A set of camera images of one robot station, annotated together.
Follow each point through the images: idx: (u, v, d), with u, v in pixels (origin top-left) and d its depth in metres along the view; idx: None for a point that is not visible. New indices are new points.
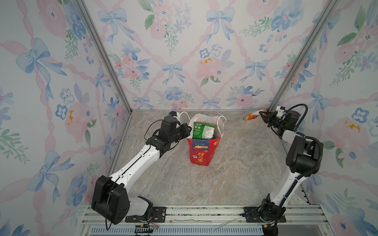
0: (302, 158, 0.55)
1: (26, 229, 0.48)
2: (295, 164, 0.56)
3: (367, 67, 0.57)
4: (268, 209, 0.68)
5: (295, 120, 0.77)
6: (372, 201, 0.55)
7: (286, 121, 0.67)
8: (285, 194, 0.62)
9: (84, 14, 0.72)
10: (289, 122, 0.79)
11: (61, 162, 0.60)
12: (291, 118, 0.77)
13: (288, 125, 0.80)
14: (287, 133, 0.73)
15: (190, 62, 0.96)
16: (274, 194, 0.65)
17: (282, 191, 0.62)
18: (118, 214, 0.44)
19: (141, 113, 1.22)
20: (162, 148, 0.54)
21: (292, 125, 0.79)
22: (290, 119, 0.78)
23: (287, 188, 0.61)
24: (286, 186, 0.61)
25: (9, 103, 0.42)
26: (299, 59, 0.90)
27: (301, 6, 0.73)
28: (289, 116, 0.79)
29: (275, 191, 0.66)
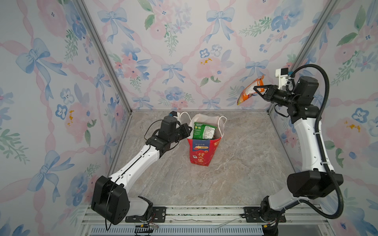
0: (308, 191, 0.47)
1: (26, 229, 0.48)
2: (297, 194, 0.48)
3: (367, 68, 0.57)
4: (268, 210, 0.66)
5: (314, 89, 0.50)
6: (372, 201, 0.55)
7: (300, 95, 0.53)
8: (285, 205, 0.59)
9: (84, 13, 0.72)
10: (305, 94, 0.52)
11: (60, 162, 0.60)
12: (309, 88, 0.50)
13: (302, 99, 0.53)
14: (303, 123, 0.49)
15: (190, 62, 0.96)
16: (275, 204, 0.62)
17: (282, 202, 0.58)
18: (118, 214, 0.43)
19: (141, 113, 1.22)
20: (162, 148, 0.54)
21: (308, 97, 0.53)
22: (306, 91, 0.51)
23: (288, 202, 0.56)
24: (286, 198, 0.55)
25: (9, 103, 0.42)
26: (299, 59, 0.90)
27: (301, 6, 0.73)
28: (306, 86, 0.51)
29: (275, 200, 0.62)
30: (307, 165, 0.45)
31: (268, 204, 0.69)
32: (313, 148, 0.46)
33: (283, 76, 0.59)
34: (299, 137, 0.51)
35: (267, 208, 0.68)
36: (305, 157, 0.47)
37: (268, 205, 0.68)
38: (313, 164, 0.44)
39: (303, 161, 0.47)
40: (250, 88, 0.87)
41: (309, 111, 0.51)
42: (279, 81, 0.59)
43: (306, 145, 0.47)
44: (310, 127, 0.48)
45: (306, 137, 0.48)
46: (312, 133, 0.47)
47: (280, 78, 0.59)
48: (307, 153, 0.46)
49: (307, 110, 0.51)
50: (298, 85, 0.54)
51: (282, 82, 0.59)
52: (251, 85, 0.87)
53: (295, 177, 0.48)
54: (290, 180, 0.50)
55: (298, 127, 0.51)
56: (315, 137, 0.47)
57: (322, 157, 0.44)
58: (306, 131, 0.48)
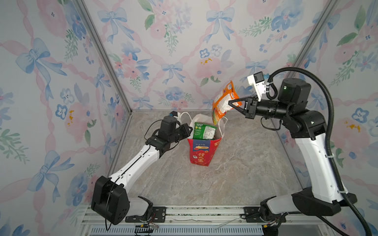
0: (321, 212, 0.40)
1: (26, 229, 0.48)
2: (309, 214, 0.44)
3: (367, 68, 0.57)
4: (269, 214, 0.66)
5: (306, 92, 0.39)
6: (372, 201, 0.55)
7: (296, 103, 0.41)
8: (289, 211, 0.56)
9: (84, 13, 0.72)
10: (299, 101, 0.40)
11: (60, 162, 0.60)
12: (302, 93, 0.38)
13: (298, 106, 0.41)
14: (313, 144, 0.39)
15: (190, 62, 0.96)
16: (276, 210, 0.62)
17: (286, 208, 0.56)
18: (118, 215, 0.44)
19: (141, 113, 1.22)
20: (162, 148, 0.54)
21: (302, 103, 0.41)
22: (300, 96, 0.39)
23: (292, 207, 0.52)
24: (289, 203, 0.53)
25: (9, 103, 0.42)
26: (299, 59, 0.90)
27: (301, 6, 0.73)
28: (299, 92, 0.39)
29: (274, 206, 0.62)
30: (323, 192, 0.39)
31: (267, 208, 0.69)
32: (328, 174, 0.39)
33: (259, 84, 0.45)
34: (307, 157, 0.42)
35: (268, 212, 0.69)
36: (318, 183, 0.41)
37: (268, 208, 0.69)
38: (330, 191, 0.38)
39: (314, 184, 0.42)
40: (224, 103, 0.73)
41: (314, 123, 0.39)
42: (255, 89, 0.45)
43: (318, 170, 0.40)
44: (321, 148, 0.39)
45: (318, 162, 0.39)
46: (325, 157, 0.39)
47: (256, 87, 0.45)
48: (322, 180, 0.39)
49: (313, 123, 0.39)
50: (287, 93, 0.42)
51: (259, 91, 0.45)
52: (224, 99, 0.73)
53: (305, 200, 0.43)
54: (299, 199, 0.46)
55: (306, 147, 0.41)
56: (328, 161, 0.39)
57: (337, 182, 0.39)
58: (317, 155, 0.39)
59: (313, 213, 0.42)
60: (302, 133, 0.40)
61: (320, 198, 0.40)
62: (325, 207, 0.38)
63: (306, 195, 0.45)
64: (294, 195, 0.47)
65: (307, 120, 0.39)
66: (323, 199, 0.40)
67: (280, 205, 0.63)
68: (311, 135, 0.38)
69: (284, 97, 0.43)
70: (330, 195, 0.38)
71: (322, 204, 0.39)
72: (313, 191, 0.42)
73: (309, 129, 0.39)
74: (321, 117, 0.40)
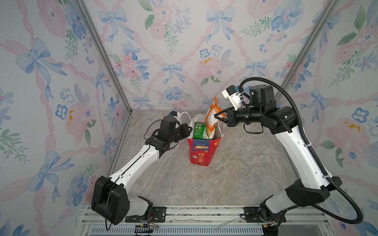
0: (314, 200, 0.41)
1: (26, 229, 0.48)
2: (304, 205, 0.45)
3: (367, 68, 0.57)
4: (270, 215, 0.65)
5: (271, 93, 0.45)
6: (372, 201, 0.55)
7: (265, 103, 0.45)
8: (288, 207, 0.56)
9: (84, 13, 0.72)
10: (268, 101, 0.45)
11: (61, 162, 0.60)
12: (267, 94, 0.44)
13: (268, 106, 0.46)
14: (291, 136, 0.42)
15: (190, 62, 0.96)
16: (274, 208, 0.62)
17: (284, 205, 0.56)
18: (118, 214, 0.44)
19: (141, 113, 1.22)
20: (161, 148, 0.54)
21: (271, 103, 0.46)
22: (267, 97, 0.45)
23: (289, 204, 0.53)
24: (288, 201, 0.53)
25: (9, 103, 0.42)
26: (299, 59, 0.90)
27: (301, 6, 0.73)
28: (264, 93, 0.45)
29: (272, 204, 0.62)
30: (311, 180, 0.41)
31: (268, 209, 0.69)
32: (310, 162, 0.41)
33: (234, 95, 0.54)
34: (289, 150, 0.44)
35: (269, 213, 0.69)
36: (304, 172, 0.43)
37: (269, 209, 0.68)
38: (317, 179, 0.40)
39: (300, 174, 0.44)
40: (211, 117, 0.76)
41: (288, 117, 0.43)
42: (232, 101, 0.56)
43: (302, 160, 0.42)
44: (299, 139, 0.42)
45: (300, 153, 0.42)
46: (304, 146, 0.42)
47: (232, 98, 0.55)
48: (307, 169, 0.42)
49: (287, 117, 0.43)
50: (255, 97, 0.47)
51: (235, 101, 0.57)
52: (211, 114, 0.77)
53: (298, 191, 0.45)
54: (292, 192, 0.47)
55: (286, 141, 0.44)
56: (307, 150, 0.42)
57: (320, 168, 0.41)
58: (297, 146, 0.42)
59: (307, 203, 0.43)
60: (280, 128, 0.43)
61: (309, 186, 0.42)
62: (316, 194, 0.40)
63: (298, 187, 0.47)
64: (287, 189, 0.48)
65: (281, 115, 0.42)
66: (312, 187, 0.41)
67: (278, 203, 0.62)
68: (287, 128, 0.42)
69: (253, 101, 0.48)
70: (317, 182, 0.40)
71: (312, 192, 0.41)
72: (302, 181, 0.44)
73: (285, 123, 0.42)
74: (292, 112, 0.43)
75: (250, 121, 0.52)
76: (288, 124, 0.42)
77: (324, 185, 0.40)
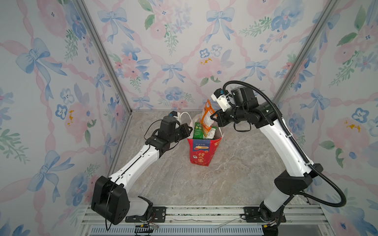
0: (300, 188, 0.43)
1: (26, 229, 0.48)
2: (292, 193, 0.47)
3: (367, 67, 0.57)
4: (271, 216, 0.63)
5: (251, 91, 0.49)
6: (372, 201, 0.55)
7: (246, 101, 0.49)
8: (283, 202, 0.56)
9: (84, 14, 0.72)
10: (249, 99, 0.49)
11: (61, 162, 0.60)
12: (246, 93, 0.48)
13: (250, 103, 0.49)
14: (273, 129, 0.44)
15: (190, 62, 0.96)
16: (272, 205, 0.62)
17: (283, 204, 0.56)
18: (118, 215, 0.44)
19: (141, 113, 1.22)
20: (161, 148, 0.54)
21: (253, 100, 0.50)
22: (247, 96, 0.48)
23: (285, 199, 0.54)
24: (285, 199, 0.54)
25: (9, 102, 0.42)
26: (299, 59, 0.90)
27: (301, 6, 0.73)
28: (244, 92, 0.48)
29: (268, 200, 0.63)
30: (295, 168, 0.44)
31: (268, 210, 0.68)
32: (293, 152, 0.44)
33: (221, 98, 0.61)
34: (272, 142, 0.47)
35: (269, 214, 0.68)
36: (288, 162, 0.45)
37: (269, 210, 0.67)
38: (299, 166, 0.43)
39: (286, 164, 0.46)
40: (207, 119, 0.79)
41: (269, 111, 0.45)
42: (219, 103, 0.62)
43: (285, 151, 0.45)
44: (281, 131, 0.45)
45: (283, 143, 0.44)
46: (286, 137, 0.44)
47: (219, 100, 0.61)
48: (290, 158, 0.44)
49: (268, 111, 0.45)
50: (236, 97, 0.51)
51: (223, 103, 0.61)
52: (206, 116, 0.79)
53: (284, 181, 0.47)
54: (279, 183, 0.50)
55: (269, 133, 0.46)
56: (289, 140, 0.44)
57: (302, 157, 0.44)
58: (280, 137, 0.44)
59: (294, 191, 0.46)
60: (263, 122, 0.45)
61: (294, 175, 0.45)
62: (300, 181, 0.42)
63: (284, 176, 0.49)
64: (275, 180, 0.51)
65: (263, 109, 0.45)
66: (297, 175, 0.44)
67: (276, 201, 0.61)
68: (269, 121, 0.44)
69: (236, 101, 0.52)
70: (300, 170, 0.43)
71: (297, 179, 0.43)
72: (288, 170, 0.46)
73: (267, 116, 0.45)
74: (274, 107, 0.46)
75: (237, 119, 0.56)
76: (270, 118, 0.45)
77: (306, 172, 0.43)
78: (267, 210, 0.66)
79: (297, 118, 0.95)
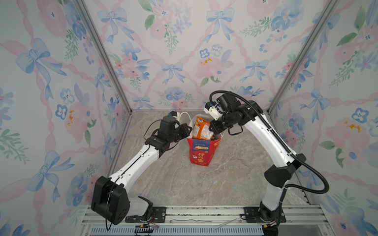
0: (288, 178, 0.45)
1: (26, 229, 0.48)
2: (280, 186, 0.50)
3: (367, 68, 0.57)
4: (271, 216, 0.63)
5: (232, 96, 0.56)
6: (372, 201, 0.55)
7: (229, 104, 0.55)
8: (280, 199, 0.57)
9: (84, 13, 0.72)
10: (231, 102, 0.55)
11: (61, 162, 0.60)
12: (228, 98, 0.55)
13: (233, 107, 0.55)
14: (255, 123, 0.49)
15: (190, 62, 0.96)
16: (272, 205, 0.62)
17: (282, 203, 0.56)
18: (118, 215, 0.44)
19: (141, 113, 1.22)
20: (161, 148, 0.54)
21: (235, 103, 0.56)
22: (229, 100, 0.55)
23: (279, 195, 0.59)
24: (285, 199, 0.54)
25: (9, 103, 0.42)
26: (299, 59, 0.90)
27: (301, 6, 0.73)
28: (226, 97, 0.56)
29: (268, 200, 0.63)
30: (279, 160, 0.47)
31: (268, 210, 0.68)
32: (274, 143, 0.47)
33: (211, 109, 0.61)
34: (257, 136, 0.51)
35: (270, 214, 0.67)
36: (273, 154, 0.49)
37: (269, 210, 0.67)
38: (283, 157, 0.46)
39: (272, 157, 0.49)
40: (207, 132, 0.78)
41: (249, 108, 0.50)
42: (211, 114, 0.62)
43: (268, 143, 0.48)
44: (262, 125, 0.49)
45: (264, 136, 0.49)
46: (267, 131, 0.48)
47: (210, 112, 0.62)
48: (273, 150, 0.48)
49: (249, 108, 0.50)
50: (220, 103, 0.59)
51: (214, 113, 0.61)
52: (205, 129, 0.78)
53: (271, 173, 0.50)
54: (268, 175, 0.52)
55: (252, 129, 0.51)
56: (271, 133, 0.48)
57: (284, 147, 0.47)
58: (261, 131, 0.48)
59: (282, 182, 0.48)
60: (245, 119, 0.50)
61: (280, 166, 0.48)
62: (285, 171, 0.45)
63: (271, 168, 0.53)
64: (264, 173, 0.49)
65: (244, 107, 0.50)
66: (281, 166, 0.47)
67: (275, 201, 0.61)
68: (251, 117, 0.49)
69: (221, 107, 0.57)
70: (282, 160, 0.46)
71: (282, 169, 0.46)
72: (274, 162, 0.49)
73: (248, 113, 0.49)
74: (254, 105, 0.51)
75: (228, 124, 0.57)
76: (251, 114, 0.49)
77: (290, 162, 0.46)
78: (267, 210, 0.66)
79: (297, 118, 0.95)
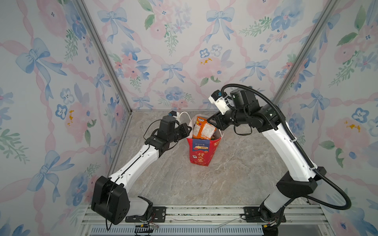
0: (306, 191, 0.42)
1: (26, 229, 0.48)
2: (295, 197, 0.46)
3: (367, 67, 0.57)
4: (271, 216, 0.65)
5: (251, 94, 0.46)
6: (372, 201, 0.55)
7: (247, 104, 0.46)
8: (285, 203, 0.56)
9: (84, 13, 0.72)
10: (250, 102, 0.46)
11: (61, 162, 0.60)
12: (247, 96, 0.45)
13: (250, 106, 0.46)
14: (278, 133, 0.42)
15: (190, 62, 0.96)
16: (272, 205, 0.62)
17: (282, 203, 0.56)
18: (118, 214, 0.44)
19: (141, 113, 1.22)
20: (161, 148, 0.54)
21: (254, 102, 0.47)
22: (248, 98, 0.45)
23: (284, 199, 0.54)
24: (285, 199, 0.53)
25: (9, 103, 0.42)
26: (299, 59, 0.90)
27: (301, 5, 0.73)
28: (245, 95, 0.46)
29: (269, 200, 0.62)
30: (299, 174, 0.43)
31: (268, 210, 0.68)
32: (298, 157, 0.42)
33: (219, 100, 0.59)
34: (277, 147, 0.45)
35: (269, 214, 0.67)
36: (293, 166, 0.44)
37: (269, 210, 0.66)
38: (304, 172, 0.42)
39: (289, 167, 0.45)
40: (207, 130, 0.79)
41: (272, 114, 0.43)
42: (218, 105, 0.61)
43: (290, 156, 0.43)
44: (285, 135, 0.43)
45: (288, 148, 0.42)
46: (290, 141, 0.43)
47: (217, 103, 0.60)
48: (296, 163, 0.43)
49: (271, 115, 0.43)
50: (236, 100, 0.48)
51: (221, 105, 0.59)
52: (206, 128, 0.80)
53: (287, 185, 0.46)
54: (282, 186, 0.48)
55: (274, 139, 0.44)
56: (294, 145, 0.43)
57: (306, 162, 0.43)
58: (285, 142, 0.42)
59: (297, 194, 0.45)
60: (266, 126, 0.43)
61: (298, 179, 0.44)
62: (305, 187, 0.41)
63: (287, 180, 0.48)
64: (277, 184, 0.50)
65: (266, 113, 0.43)
66: (301, 180, 0.43)
67: (276, 201, 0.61)
68: (273, 126, 0.42)
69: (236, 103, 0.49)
70: (305, 175, 0.42)
71: (302, 185, 0.42)
72: (291, 174, 0.45)
73: (270, 121, 0.42)
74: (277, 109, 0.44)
75: (237, 122, 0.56)
76: (273, 121, 0.43)
77: (311, 177, 0.42)
78: (267, 211, 0.66)
79: (297, 118, 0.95)
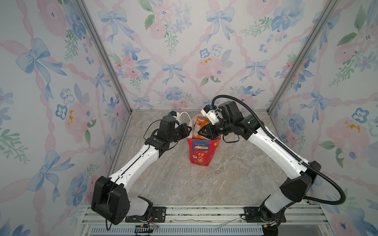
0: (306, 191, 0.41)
1: (26, 229, 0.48)
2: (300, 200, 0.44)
3: (367, 67, 0.57)
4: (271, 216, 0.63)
5: (235, 106, 0.55)
6: (372, 201, 0.55)
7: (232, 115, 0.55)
8: (286, 205, 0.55)
9: (84, 13, 0.72)
10: (234, 113, 0.55)
11: (61, 162, 0.60)
12: (232, 108, 0.54)
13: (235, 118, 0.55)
14: (258, 135, 0.49)
15: (190, 62, 0.96)
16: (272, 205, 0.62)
17: (282, 203, 0.56)
18: (118, 214, 0.44)
19: (141, 113, 1.22)
20: (161, 148, 0.54)
21: (237, 114, 0.56)
22: (232, 110, 0.54)
23: (284, 199, 0.54)
24: (285, 199, 0.53)
25: (9, 102, 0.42)
26: (299, 59, 0.90)
27: (301, 6, 0.73)
28: (230, 108, 0.55)
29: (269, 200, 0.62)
30: (291, 170, 0.45)
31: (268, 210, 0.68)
32: (282, 153, 0.46)
33: (209, 113, 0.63)
34: (263, 149, 0.51)
35: (269, 214, 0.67)
36: (283, 164, 0.46)
37: (269, 210, 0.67)
38: (294, 166, 0.44)
39: (282, 168, 0.48)
40: None
41: (251, 122, 0.51)
42: (209, 117, 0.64)
43: (276, 154, 0.47)
44: (266, 136, 0.49)
45: (270, 147, 0.48)
46: (272, 141, 0.48)
47: (208, 115, 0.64)
48: (283, 160, 0.46)
49: (250, 123, 0.51)
50: (223, 112, 0.58)
51: (212, 117, 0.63)
52: None
53: (289, 186, 0.46)
54: (285, 189, 0.48)
55: (257, 141, 0.51)
56: (276, 143, 0.48)
57: (293, 156, 0.46)
58: (266, 142, 0.48)
59: (301, 196, 0.44)
60: (248, 133, 0.51)
61: (293, 177, 0.45)
62: (299, 182, 0.42)
63: (287, 181, 0.49)
64: (281, 187, 0.49)
65: (246, 122, 0.51)
66: (295, 176, 0.44)
67: (276, 201, 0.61)
68: (253, 131, 0.50)
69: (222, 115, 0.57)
70: (295, 170, 0.44)
71: (296, 180, 0.43)
72: (287, 173, 0.47)
73: (249, 127, 0.50)
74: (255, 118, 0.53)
75: (226, 132, 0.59)
76: (252, 128, 0.50)
77: (303, 171, 0.43)
78: (267, 211, 0.66)
79: (297, 118, 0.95)
